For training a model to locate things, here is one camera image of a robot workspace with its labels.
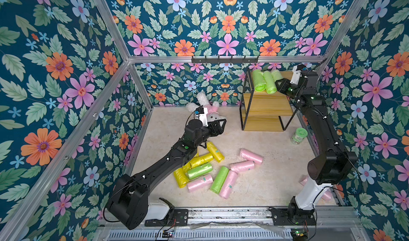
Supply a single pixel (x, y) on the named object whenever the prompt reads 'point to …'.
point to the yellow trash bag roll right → (215, 152)
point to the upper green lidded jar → (299, 135)
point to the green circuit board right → (300, 234)
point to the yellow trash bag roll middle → (200, 160)
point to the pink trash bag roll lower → (228, 184)
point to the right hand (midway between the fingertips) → (280, 79)
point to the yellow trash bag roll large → (181, 177)
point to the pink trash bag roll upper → (247, 154)
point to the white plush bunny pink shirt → (212, 108)
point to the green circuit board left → (165, 233)
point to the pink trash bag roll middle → (242, 166)
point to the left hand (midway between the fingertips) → (223, 120)
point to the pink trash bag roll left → (197, 184)
